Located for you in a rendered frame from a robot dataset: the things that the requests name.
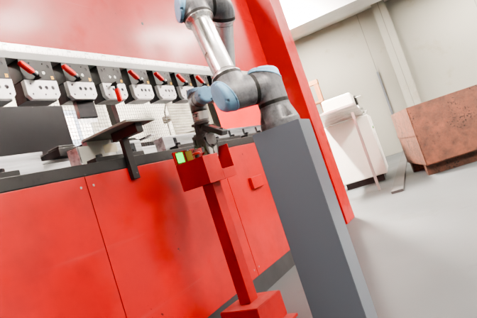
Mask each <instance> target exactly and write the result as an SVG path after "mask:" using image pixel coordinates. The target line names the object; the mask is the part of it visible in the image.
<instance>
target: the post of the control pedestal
mask: <svg viewBox="0 0 477 318"><path fill-rule="evenodd" d="M203 190H204V193H205V196H206V198H207V202H208V205H209V209H210V212H211V214H212V218H213V220H214V224H215V227H216V231H217V233H218V236H219V240H220V242H221V247H222V249H223V252H224V255H225V258H226V262H227V265H228V267H229V271H230V274H231V277H232V280H233V282H234V287H235V289H236V293H237V295H238V299H239V302H240V304H241V305H243V304H249V303H252V302H253V301H254V300H256V299H257V298H258V296H257V293H256V289H255V287H254V284H253V281H252V278H251V274H250V272H249V269H248V265H247V262H246V259H245V256H244V254H243V250H242V247H241V244H240V241H239V237H238V234H237V232H236V228H235V226H234V222H233V219H232V217H231V212H230V210H229V206H228V204H227V201H226V198H225V195H224V191H223V189H222V186H221V182H220V180H219V181H216V182H213V183H210V184H208V185H204V186H203Z"/></svg>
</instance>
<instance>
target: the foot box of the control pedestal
mask: <svg viewBox="0 0 477 318"><path fill-rule="evenodd" d="M257 296H258V298H257V299H256V300H254V301H253V302H252V303H249V304H243V305H241V304H240V302H239V300H237V301H235V302H234V303H233V304H232V305H230V306H229V307H227V308H226V309H225V310H224V311H222V312H221V313H220V315H221V318H295V317H296V316H297V315H298V313H290V314H287V310H286V308H285V304H284V302H283V298H282V295H281V293H280V291H279V290H274V291H268V292H258V293H257Z"/></svg>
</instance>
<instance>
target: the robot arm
mask: <svg viewBox="0 0 477 318"><path fill-rule="evenodd" d="M175 16H176V19H177V22H178V23H185V25H186V27H187V28H188V29H189V30H191V31H192V32H193V33H194V36H195V38H196V39H197V42H198V44H199V46H200V48H201V50H202V53H203V55H204V57H205V59H206V61H207V64H208V66H209V68H210V70H211V72H212V74H213V76H214V78H213V80H212V85H211V86H202V87H195V88H191V89H188V90H187V92H186V93H187V100H188V103H189V106H190V111H191V114H192V119H193V122H195V123H194V124H192V125H191V126H192V128H194V129H195V133H196V136H194V137H193V138H192V141H193V144H194V148H203V147H204V155H209V154H212V153H217V155H219V145H218V142H217V139H216V136H215V135H214V133H215V134H218V135H220V136H223V135H226V134H227V132H228V130H227V129H225V128H222V127H218V126H215V125H212V124H208V123H209V115H208V111H207V106H206V104H210V103H213V102H214V103H215V104H216V106H217V107H218V108H219V109H220V110H221V111H223V112H230V111H237V110H239V109H243V108H246V107H250V106H254V105H258V108H259V110H260V113H261V131H262V132H263V131H266V130H268V129H271V128H274V127H276V126H279V125H282V124H286V123H287V122H290V121H294V120H295V119H300V115H299V114H298V113H297V111H296V110H295V108H294V107H293V106H292V105H291V103H290V101H289V99H288V96H287V92H286V90H285V86H284V84H283V81H282V76H281V75H280V73H279V70H278V68H277V67H275V66H273V65H264V66H259V67H254V68H253V69H251V70H249V71H248V73H247V75H243V73H242V71H241V70H240V69H239V68H237V67H236V63H235V50H234V25H233V22H234V21H235V20H236V18H235V11H234V6H233V4H232V2H231V0H175ZM212 21H213V22H214V23H215V26H214V24H213V22H212ZM211 145H212V146H211Z"/></svg>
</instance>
